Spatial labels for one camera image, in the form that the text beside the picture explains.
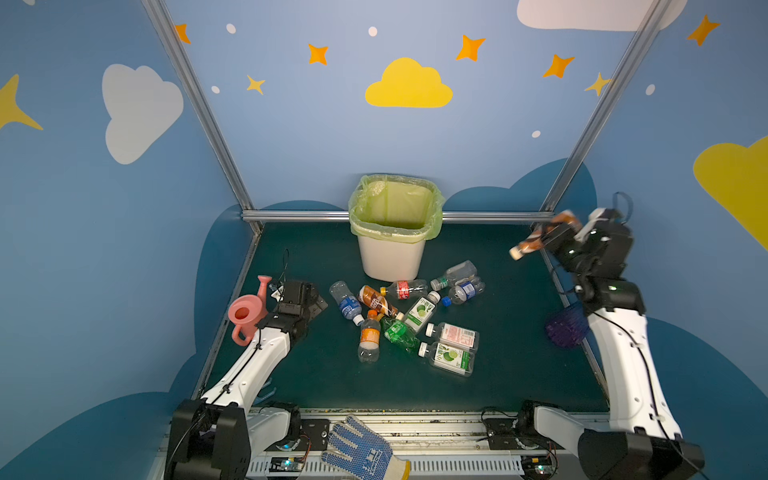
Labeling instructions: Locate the brown tea bottle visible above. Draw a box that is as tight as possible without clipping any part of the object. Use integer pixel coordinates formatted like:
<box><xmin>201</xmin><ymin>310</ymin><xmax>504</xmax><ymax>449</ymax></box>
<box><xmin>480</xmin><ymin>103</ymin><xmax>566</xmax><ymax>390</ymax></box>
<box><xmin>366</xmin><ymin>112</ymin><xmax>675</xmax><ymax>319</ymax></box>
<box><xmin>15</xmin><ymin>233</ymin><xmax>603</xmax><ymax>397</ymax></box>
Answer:
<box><xmin>509</xmin><ymin>210</ymin><xmax>582</xmax><ymax>260</ymax></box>

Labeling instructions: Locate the clear bottle blue label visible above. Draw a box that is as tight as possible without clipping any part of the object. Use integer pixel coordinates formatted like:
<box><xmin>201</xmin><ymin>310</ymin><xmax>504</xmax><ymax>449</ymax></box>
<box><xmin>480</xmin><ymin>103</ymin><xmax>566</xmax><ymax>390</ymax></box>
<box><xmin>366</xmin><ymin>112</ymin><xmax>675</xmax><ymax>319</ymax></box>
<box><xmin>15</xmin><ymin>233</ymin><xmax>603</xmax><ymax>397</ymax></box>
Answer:
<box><xmin>329</xmin><ymin>280</ymin><xmax>364</xmax><ymax>326</ymax></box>
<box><xmin>441</xmin><ymin>277</ymin><xmax>486</xmax><ymax>307</ymax></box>

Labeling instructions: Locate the brown coffee bottle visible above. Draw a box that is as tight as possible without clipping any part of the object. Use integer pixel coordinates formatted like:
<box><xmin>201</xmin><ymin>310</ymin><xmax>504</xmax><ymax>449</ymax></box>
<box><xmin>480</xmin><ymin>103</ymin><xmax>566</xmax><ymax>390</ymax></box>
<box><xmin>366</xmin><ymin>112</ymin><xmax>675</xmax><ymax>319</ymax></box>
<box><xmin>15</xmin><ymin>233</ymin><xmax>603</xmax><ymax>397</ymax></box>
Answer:
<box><xmin>358</xmin><ymin>285</ymin><xmax>402</xmax><ymax>319</ymax></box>

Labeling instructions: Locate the clear bottle orange label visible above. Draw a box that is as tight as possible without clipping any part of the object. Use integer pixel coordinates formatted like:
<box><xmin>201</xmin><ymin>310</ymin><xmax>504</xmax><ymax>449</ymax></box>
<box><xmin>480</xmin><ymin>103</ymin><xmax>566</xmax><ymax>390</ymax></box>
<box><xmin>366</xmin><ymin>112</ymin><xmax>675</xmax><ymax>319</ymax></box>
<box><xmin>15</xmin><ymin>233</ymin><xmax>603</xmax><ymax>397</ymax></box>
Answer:
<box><xmin>358</xmin><ymin>310</ymin><xmax>381</xmax><ymax>363</ymax></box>

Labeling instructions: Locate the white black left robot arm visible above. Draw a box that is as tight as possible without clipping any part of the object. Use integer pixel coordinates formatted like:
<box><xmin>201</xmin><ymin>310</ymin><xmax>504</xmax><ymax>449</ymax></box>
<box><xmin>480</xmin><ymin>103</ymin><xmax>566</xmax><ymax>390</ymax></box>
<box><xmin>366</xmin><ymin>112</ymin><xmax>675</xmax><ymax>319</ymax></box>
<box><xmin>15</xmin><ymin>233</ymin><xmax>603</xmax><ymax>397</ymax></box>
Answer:
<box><xmin>163</xmin><ymin>276</ymin><xmax>327</xmax><ymax>479</ymax></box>

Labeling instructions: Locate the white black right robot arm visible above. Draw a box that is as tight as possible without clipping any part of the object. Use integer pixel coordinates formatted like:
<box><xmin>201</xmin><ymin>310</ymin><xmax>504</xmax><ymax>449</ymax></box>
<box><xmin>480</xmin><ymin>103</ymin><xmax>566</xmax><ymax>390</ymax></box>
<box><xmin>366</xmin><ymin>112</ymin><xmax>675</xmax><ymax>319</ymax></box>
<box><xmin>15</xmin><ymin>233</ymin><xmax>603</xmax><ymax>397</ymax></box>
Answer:
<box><xmin>528</xmin><ymin>211</ymin><xmax>705</xmax><ymax>479</ymax></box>

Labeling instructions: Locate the white trash bin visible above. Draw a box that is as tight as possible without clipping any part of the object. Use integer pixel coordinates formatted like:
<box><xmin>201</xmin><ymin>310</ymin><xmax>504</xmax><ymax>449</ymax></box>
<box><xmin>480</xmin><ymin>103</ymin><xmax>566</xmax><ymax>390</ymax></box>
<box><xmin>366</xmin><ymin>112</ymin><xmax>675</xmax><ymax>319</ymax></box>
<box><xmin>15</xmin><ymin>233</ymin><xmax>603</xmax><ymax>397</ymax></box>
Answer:
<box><xmin>358</xmin><ymin>236</ymin><xmax>426</xmax><ymax>282</ymax></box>

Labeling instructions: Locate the green bin liner bag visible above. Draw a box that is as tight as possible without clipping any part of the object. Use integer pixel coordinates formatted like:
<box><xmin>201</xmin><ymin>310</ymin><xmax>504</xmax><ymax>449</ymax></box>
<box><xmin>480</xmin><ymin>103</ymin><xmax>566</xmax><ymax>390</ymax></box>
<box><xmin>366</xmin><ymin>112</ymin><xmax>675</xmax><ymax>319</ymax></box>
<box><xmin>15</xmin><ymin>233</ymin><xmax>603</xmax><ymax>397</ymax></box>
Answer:
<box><xmin>348</xmin><ymin>174</ymin><xmax>445</xmax><ymax>244</ymax></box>

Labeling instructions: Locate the pink watering can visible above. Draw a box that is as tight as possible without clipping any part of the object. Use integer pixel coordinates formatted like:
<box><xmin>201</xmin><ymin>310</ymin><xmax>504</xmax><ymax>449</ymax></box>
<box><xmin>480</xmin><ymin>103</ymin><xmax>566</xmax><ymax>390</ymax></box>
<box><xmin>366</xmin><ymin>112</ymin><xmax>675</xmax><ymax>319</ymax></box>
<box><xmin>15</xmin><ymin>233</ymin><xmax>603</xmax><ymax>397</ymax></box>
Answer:
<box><xmin>227</xmin><ymin>275</ymin><xmax>272</xmax><ymax>346</ymax></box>

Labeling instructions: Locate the clear bottle green cap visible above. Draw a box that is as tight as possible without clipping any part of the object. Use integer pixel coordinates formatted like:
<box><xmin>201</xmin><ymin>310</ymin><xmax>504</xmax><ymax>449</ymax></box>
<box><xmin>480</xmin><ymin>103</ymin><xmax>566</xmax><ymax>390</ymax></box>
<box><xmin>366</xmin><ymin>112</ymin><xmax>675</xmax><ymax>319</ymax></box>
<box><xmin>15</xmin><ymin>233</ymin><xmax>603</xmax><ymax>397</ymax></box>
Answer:
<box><xmin>430</xmin><ymin>260</ymin><xmax>477</xmax><ymax>291</ymax></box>

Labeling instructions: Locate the green plastic bottle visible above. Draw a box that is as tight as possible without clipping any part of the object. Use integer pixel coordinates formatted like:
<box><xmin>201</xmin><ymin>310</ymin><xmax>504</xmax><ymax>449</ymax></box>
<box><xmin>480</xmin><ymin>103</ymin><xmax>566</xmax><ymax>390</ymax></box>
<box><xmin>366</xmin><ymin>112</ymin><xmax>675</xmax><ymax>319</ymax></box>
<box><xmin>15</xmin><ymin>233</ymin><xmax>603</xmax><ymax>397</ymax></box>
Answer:
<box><xmin>380</xmin><ymin>316</ymin><xmax>420</xmax><ymax>353</ymax></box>

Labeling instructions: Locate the clear bottle red label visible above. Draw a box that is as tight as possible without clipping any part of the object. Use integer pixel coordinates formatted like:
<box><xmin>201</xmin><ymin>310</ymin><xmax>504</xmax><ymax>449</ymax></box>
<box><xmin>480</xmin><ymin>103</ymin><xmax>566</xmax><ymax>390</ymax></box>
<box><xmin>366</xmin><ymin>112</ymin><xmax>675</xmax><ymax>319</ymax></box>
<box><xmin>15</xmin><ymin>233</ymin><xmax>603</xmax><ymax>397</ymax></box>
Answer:
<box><xmin>380</xmin><ymin>279</ymin><xmax>430</xmax><ymax>300</ymax></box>

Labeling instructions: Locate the clear bottle pink label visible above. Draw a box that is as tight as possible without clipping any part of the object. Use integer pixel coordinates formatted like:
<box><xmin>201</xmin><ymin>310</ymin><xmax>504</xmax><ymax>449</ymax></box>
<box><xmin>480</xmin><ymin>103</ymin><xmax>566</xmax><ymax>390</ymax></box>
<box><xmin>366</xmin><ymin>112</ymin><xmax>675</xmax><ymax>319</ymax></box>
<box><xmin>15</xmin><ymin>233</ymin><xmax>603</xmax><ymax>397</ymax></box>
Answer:
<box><xmin>425</xmin><ymin>322</ymin><xmax>479</xmax><ymax>353</ymax></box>

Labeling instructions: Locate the clear bottle green lime label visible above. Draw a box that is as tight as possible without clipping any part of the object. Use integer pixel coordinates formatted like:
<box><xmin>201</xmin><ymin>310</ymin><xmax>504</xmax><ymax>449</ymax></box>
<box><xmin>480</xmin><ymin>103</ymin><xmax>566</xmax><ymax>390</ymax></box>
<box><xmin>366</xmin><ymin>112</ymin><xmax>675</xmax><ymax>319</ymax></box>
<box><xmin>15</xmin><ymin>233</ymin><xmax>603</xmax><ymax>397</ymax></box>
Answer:
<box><xmin>418</xmin><ymin>342</ymin><xmax>475</xmax><ymax>376</ymax></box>

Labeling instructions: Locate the blue dotted work glove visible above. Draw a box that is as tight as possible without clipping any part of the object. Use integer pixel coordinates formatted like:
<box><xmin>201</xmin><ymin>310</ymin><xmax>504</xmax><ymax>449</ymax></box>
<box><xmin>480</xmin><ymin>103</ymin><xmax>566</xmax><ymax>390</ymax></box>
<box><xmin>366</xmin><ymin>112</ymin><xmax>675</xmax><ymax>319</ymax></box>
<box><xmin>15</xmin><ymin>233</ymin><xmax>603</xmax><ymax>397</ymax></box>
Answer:
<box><xmin>321</xmin><ymin>415</ymin><xmax>411</xmax><ymax>480</ymax></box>

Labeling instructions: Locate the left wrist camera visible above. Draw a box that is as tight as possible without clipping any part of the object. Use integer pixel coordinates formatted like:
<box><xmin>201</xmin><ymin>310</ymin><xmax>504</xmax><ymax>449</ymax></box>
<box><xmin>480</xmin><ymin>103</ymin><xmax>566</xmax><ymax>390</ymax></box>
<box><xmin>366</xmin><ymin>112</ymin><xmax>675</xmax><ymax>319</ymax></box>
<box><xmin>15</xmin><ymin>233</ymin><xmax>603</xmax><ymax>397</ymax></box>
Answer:
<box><xmin>267</xmin><ymin>282</ymin><xmax>284</xmax><ymax>302</ymax></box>

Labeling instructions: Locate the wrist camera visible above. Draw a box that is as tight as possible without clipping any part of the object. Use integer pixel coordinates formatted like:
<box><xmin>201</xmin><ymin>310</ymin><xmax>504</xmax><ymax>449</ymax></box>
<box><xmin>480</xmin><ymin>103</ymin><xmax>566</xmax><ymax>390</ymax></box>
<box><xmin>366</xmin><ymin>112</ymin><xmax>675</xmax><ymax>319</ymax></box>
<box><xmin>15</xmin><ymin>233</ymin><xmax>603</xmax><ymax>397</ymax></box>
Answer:
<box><xmin>575</xmin><ymin>191</ymin><xmax>634</xmax><ymax>243</ymax></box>
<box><xmin>267</xmin><ymin>282</ymin><xmax>284</xmax><ymax>302</ymax></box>

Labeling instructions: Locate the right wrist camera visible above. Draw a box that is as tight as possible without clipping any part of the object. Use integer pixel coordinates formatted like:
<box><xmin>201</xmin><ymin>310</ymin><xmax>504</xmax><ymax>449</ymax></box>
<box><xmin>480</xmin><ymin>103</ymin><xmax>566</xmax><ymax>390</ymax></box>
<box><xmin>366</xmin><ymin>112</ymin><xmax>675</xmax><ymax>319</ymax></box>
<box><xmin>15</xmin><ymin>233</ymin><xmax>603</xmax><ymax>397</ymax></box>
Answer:
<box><xmin>575</xmin><ymin>191</ymin><xmax>634</xmax><ymax>243</ymax></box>

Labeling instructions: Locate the aluminium frame rail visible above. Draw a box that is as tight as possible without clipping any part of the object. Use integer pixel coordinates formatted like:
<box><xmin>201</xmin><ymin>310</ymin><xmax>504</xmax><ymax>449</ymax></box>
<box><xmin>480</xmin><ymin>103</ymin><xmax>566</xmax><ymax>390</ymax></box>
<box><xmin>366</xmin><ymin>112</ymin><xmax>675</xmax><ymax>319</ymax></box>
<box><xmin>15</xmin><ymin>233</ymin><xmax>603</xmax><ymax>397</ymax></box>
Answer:
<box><xmin>241</xmin><ymin>210</ymin><xmax>554</xmax><ymax>224</ymax></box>

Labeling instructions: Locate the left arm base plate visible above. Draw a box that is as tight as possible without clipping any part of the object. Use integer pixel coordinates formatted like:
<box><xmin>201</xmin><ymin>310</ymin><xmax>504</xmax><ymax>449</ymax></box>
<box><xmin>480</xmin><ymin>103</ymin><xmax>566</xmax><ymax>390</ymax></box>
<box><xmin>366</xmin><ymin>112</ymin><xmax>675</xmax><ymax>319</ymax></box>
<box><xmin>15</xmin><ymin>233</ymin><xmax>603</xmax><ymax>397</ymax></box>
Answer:
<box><xmin>267</xmin><ymin>419</ymin><xmax>331</xmax><ymax>452</ymax></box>

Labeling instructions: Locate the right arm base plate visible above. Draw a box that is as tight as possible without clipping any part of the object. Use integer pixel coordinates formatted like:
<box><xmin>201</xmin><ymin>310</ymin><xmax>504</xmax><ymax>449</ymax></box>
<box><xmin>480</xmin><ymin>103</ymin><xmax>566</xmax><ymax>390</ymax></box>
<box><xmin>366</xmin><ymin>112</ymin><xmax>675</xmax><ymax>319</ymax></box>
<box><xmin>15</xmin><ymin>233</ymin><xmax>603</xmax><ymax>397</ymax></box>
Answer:
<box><xmin>482</xmin><ymin>417</ymin><xmax>559</xmax><ymax>451</ymax></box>

